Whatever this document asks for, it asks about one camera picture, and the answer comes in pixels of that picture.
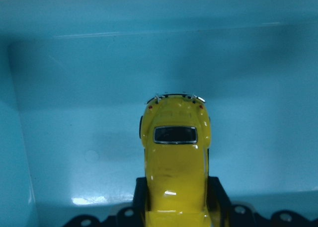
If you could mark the yellow toy beetle car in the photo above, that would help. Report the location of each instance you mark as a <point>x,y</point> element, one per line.
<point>175,132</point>

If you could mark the turquoise plastic bin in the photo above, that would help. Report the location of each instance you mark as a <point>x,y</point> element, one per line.
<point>75,76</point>

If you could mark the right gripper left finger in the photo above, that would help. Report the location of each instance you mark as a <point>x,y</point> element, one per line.
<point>140,201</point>

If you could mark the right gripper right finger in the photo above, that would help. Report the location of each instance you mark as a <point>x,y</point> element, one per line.
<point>218,203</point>

